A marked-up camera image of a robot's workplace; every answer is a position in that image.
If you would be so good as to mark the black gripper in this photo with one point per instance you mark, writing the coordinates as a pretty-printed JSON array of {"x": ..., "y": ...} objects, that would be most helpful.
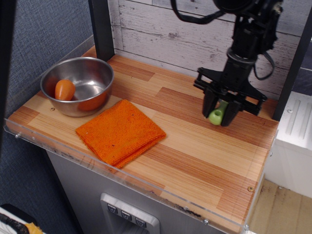
[{"x": 231, "y": 85}]

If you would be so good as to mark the green handled grey spatula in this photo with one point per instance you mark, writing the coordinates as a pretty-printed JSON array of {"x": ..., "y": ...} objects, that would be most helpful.
[{"x": 216, "y": 116}]

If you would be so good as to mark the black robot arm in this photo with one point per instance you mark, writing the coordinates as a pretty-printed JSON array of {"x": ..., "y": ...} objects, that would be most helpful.
[{"x": 255, "y": 27}]

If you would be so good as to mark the clear acrylic table guard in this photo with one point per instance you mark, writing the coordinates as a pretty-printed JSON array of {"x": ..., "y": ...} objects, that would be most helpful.
[{"x": 212, "y": 172}]

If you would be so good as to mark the white side unit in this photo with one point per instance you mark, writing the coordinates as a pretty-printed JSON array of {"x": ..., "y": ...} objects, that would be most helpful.
[{"x": 290, "y": 160}]

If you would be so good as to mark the orange folded cloth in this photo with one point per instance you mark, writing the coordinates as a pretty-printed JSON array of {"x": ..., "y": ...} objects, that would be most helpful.
[{"x": 120, "y": 134}]

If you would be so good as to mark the stainless steel bowl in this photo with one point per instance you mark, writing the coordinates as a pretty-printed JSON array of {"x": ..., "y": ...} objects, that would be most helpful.
[{"x": 92, "y": 78}]

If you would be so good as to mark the silver dispenser button panel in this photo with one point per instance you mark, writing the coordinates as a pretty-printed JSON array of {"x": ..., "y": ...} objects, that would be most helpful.
[{"x": 122, "y": 217}]

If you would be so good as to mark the grey toy fridge cabinet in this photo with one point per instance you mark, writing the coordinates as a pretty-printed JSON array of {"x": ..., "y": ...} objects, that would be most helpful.
[{"x": 83, "y": 187}]

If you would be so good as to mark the orange plastic carrot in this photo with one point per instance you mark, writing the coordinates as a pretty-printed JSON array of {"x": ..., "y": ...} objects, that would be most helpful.
[{"x": 64, "y": 90}]

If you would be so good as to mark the black right frame post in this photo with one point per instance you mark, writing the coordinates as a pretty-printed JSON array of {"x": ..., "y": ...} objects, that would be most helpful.
[{"x": 294, "y": 69}]

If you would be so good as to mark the black frame post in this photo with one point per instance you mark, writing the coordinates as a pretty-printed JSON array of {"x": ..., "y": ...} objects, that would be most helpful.
[
  {"x": 102, "y": 31},
  {"x": 294, "y": 69}
]

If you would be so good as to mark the black left frame post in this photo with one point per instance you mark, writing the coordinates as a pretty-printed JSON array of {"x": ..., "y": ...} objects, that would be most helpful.
[{"x": 102, "y": 31}]

